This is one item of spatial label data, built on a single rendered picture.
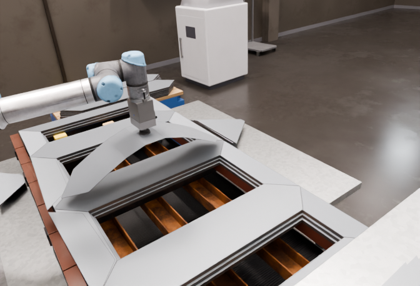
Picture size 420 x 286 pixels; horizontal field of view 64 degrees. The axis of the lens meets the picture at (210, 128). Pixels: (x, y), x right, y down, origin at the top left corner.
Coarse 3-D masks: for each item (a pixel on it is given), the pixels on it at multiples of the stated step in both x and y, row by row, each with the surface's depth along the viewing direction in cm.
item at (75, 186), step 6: (72, 174) 123; (72, 180) 120; (78, 180) 119; (66, 186) 120; (72, 186) 118; (78, 186) 117; (84, 186) 115; (72, 192) 116; (78, 192) 114; (84, 192) 113
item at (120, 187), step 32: (64, 128) 178; (64, 160) 149; (160, 160) 141; (192, 160) 139; (224, 160) 140; (96, 192) 123; (128, 192) 122; (96, 224) 110; (288, 224) 106; (320, 224) 104
